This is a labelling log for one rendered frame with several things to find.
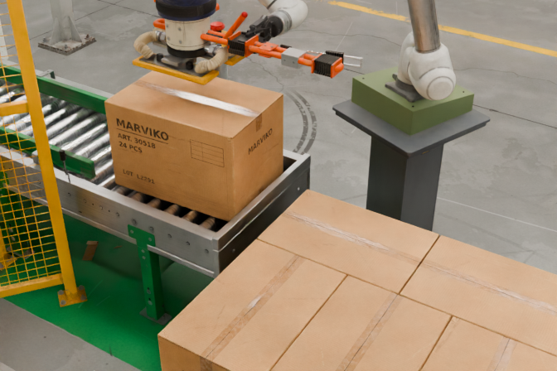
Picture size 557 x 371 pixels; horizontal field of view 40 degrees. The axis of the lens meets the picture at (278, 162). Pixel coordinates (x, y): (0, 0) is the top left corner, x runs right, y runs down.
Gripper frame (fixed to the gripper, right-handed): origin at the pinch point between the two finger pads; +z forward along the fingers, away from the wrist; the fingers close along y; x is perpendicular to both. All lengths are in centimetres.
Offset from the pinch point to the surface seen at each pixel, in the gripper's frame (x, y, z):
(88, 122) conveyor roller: 102, 70, -14
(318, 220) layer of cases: -32, 69, -1
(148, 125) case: 33, 34, 20
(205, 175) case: 8, 50, 19
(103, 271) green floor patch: 70, 124, 22
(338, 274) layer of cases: -53, 69, 24
